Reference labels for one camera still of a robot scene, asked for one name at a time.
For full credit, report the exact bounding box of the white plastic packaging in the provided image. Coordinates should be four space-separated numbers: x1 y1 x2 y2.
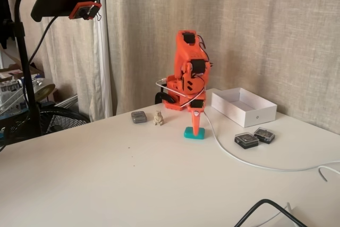
0 78 35 116

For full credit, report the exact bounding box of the black camera holder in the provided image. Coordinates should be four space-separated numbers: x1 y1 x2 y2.
30 0 101 22

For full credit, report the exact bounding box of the beige linen curtain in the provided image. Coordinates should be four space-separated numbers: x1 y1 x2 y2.
105 0 340 137

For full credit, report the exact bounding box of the white cable with bare end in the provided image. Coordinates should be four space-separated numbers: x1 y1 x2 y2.
318 166 340 182

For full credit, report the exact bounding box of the dark hanging garment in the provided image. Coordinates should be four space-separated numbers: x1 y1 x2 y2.
0 0 14 49

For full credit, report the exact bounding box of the brass round dish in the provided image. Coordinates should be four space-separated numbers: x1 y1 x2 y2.
33 83 56 103

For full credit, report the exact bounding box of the black camera cable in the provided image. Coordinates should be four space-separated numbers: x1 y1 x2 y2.
28 15 58 65

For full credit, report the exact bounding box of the black overhead camera stand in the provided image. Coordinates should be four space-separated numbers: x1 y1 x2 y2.
5 0 114 121

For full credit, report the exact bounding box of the green cube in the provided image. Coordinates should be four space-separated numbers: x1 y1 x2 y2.
183 127 206 140

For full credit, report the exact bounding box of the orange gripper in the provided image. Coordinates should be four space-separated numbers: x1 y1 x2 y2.
185 93 207 136

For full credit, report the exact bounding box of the black floor fan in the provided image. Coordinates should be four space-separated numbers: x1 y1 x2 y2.
0 106 91 148

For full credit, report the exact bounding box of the white cardboard bin box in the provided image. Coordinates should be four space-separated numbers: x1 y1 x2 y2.
211 87 278 128

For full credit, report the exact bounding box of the black table clamp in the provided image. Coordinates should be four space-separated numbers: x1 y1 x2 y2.
155 91 177 105

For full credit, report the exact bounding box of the black gooseneck stand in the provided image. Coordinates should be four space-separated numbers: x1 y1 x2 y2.
13 0 56 137

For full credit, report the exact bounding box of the small clear black case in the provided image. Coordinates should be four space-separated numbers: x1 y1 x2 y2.
234 131 260 149
253 127 276 145

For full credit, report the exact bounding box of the white usb cable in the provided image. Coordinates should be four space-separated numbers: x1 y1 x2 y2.
156 78 340 172

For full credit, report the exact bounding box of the beige bear figurine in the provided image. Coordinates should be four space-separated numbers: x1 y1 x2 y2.
152 110 165 127

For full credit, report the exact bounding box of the grey metal tin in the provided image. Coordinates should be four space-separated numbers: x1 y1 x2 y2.
131 111 148 124

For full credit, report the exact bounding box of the black power cable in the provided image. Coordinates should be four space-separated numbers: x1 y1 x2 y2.
233 198 309 227

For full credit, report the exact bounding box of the orange camera module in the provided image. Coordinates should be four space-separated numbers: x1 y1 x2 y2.
68 2 103 21

